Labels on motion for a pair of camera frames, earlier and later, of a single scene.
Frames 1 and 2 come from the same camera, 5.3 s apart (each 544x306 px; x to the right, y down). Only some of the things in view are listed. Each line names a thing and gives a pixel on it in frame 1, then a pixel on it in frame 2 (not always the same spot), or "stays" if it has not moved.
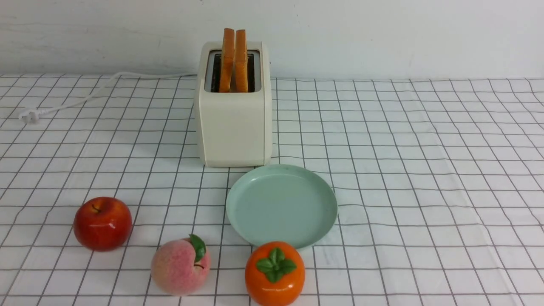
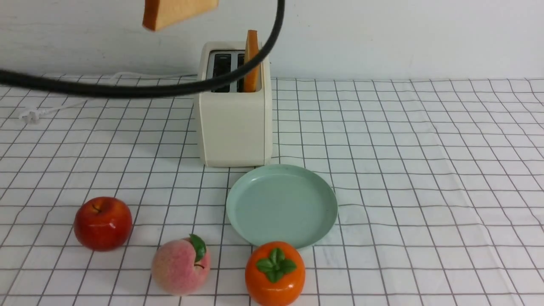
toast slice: [227, 60] → [160, 14]
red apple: [103, 224] stays
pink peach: [181, 267] stays
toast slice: [240, 71] → [252, 77]
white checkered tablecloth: [439, 183] stays
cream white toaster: [236, 128] stays
